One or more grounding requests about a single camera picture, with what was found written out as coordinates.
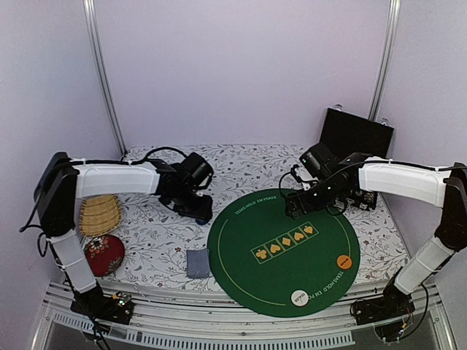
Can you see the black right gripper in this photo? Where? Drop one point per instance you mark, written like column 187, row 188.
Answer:
column 307, row 205

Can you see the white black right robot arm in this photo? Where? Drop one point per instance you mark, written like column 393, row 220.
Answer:
column 331, row 178

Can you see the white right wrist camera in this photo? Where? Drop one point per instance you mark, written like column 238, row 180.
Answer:
column 303, row 177

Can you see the black poker chip case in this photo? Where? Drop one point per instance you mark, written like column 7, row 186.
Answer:
column 344, row 133

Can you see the left aluminium frame post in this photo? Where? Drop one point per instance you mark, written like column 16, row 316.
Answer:
column 92, row 26

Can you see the white dealer button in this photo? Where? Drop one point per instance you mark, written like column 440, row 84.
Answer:
column 299, row 298

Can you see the aluminium frame post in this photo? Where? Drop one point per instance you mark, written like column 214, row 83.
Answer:
column 92, row 26
column 387, row 51

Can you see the blue playing card deck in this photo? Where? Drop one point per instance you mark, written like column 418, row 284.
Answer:
column 198, row 264

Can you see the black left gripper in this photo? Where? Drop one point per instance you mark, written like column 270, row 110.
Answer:
column 203, row 214

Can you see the woven bamboo basket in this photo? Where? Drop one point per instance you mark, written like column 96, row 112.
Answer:
column 99, row 215

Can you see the round green poker mat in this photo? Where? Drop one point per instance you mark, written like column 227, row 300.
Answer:
column 259, row 256

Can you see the floral white table cloth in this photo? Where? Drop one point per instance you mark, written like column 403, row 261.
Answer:
column 156, row 240

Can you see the red floral round cushion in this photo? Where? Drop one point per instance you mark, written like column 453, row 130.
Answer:
column 104, row 254

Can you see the orange blind button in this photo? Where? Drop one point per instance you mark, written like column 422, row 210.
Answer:
column 344, row 262

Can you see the right aluminium frame post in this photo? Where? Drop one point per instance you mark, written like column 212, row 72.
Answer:
column 387, row 51

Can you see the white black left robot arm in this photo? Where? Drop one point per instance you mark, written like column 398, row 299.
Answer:
column 178, row 187

